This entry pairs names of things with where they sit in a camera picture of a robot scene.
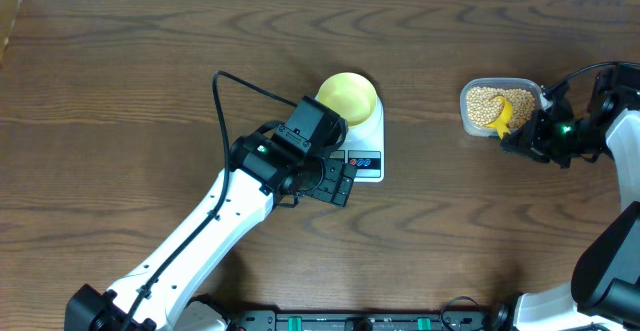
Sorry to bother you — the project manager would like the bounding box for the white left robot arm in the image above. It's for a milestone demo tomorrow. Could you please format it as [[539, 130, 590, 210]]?
[[64, 97, 356, 330]]

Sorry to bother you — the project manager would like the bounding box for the white digital kitchen scale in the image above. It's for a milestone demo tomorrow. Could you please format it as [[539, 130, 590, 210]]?
[[330, 96, 385, 183]]

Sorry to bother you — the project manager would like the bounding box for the yellow bowl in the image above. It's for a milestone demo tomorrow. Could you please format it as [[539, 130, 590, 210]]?
[[316, 72, 378, 127]]

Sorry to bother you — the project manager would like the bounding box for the clear container of soybeans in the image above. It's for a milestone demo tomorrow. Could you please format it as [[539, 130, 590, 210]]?
[[460, 78, 551, 137]]

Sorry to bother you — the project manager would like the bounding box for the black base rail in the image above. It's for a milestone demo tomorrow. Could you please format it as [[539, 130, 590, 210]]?
[[227, 296, 513, 331]]

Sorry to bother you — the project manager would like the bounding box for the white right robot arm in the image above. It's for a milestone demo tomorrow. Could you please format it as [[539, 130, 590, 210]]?
[[486, 61, 639, 330]]

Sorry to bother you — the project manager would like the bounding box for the yellow plastic scoop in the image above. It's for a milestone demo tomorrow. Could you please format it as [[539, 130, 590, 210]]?
[[486, 96, 513, 139]]

